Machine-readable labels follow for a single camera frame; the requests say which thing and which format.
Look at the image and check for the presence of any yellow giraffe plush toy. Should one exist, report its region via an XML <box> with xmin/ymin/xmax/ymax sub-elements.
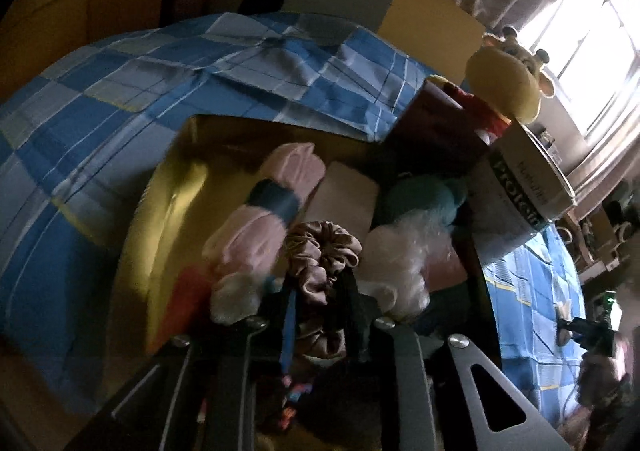
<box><xmin>427</xmin><ymin>26</ymin><xmax>556</xmax><ymax>137</ymax></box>

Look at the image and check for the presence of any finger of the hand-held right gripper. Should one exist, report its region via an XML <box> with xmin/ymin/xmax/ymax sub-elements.
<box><xmin>556</xmin><ymin>317</ymin><xmax>583</xmax><ymax>346</ymax></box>

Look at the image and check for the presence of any bright window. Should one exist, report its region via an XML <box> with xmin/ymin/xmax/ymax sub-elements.
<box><xmin>520</xmin><ymin>0</ymin><xmax>640</xmax><ymax>138</ymax></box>

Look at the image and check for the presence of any person's right hand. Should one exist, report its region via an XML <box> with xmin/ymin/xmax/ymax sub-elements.
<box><xmin>577</xmin><ymin>336</ymin><xmax>632</xmax><ymax>412</ymax></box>

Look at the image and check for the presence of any wooden desk with clutter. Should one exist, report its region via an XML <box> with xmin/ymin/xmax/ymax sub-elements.
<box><xmin>575</xmin><ymin>181</ymin><xmax>640</xmax><ymax>282</ymax></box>

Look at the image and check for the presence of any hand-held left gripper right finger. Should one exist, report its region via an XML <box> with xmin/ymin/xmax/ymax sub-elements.
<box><xmin>340</xmin><ymin>273</ymin><xmax>571</xmax><ymax>451</ymax></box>

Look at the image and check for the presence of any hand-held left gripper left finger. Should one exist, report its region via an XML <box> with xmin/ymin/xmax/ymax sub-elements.
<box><xmin>85</xmin><ymin>288</ymin><xmax>301</xmax><ymax>451</ymax></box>

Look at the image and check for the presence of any dark brown box lid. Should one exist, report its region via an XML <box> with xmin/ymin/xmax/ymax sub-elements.
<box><xmin>380</xmin><ymin>78</ymin><xmax>493</xmax><ymax>182</ymax></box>

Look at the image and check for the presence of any blue plush toy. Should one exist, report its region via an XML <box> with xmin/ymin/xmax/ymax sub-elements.
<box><xmin>360</xmin><ymin>176</ymin><xmax>471</xmax><ymax>322</ymax></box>

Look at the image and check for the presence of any white powder tin can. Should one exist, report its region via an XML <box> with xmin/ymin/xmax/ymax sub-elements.
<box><xmin>465</xmin><ymin>124</ymin><xmax>578</xmax><ymax>267</ymax></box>

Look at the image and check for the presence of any beige satin scrunchie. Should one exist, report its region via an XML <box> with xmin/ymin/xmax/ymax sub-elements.
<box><xmin>284</xmin><ymin>220</ymin><xmax>362</xmax><ymax>362</ymax></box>

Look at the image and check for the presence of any gold cardboard box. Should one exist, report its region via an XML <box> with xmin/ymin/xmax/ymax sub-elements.
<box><xmin>115</xmin><ymin>114</ymin><xmax>503</xmax><ymax>451</ymax></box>

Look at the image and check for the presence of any blue plaid blanket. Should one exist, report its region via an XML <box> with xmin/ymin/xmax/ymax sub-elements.
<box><xmin>0</xmin><ymin>11</ymin><xmax>596</xmax><ymax>432</ymax></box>

